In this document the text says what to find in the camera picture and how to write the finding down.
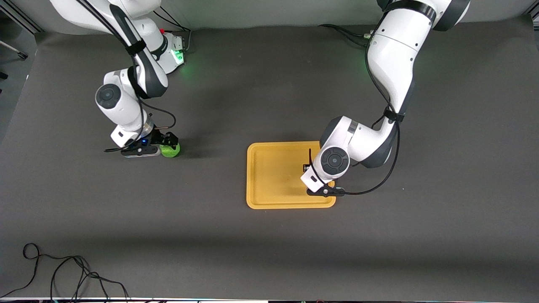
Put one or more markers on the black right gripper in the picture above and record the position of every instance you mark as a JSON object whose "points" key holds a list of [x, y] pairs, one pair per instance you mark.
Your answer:
{"points": [[159, 137]]}

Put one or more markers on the green apple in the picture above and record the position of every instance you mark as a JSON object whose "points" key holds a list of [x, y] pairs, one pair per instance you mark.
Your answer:
{"points": [[172, 151]]}

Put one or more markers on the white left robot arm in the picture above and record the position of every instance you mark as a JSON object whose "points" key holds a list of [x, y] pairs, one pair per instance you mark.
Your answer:
{"points": [[396, 63]]}

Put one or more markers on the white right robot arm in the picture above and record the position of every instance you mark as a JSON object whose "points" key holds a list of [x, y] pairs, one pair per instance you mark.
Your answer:
{"points": [[122, 105]]}

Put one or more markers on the yellow plastic tray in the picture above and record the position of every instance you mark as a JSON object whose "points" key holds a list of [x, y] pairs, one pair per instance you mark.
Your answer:
{"points": [[273, 176]]}

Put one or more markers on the dark grey table mat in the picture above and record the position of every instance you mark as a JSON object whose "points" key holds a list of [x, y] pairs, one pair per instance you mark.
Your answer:
{"points": [[252, 252]]}

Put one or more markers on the thin grey stand leg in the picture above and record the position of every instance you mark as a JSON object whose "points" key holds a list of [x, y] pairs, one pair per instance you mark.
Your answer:
{"points": [[14, 50]]}

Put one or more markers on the black aluminium frame rail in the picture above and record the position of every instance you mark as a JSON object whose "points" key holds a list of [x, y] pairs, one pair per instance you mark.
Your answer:
{"points": [[21, 17]]}

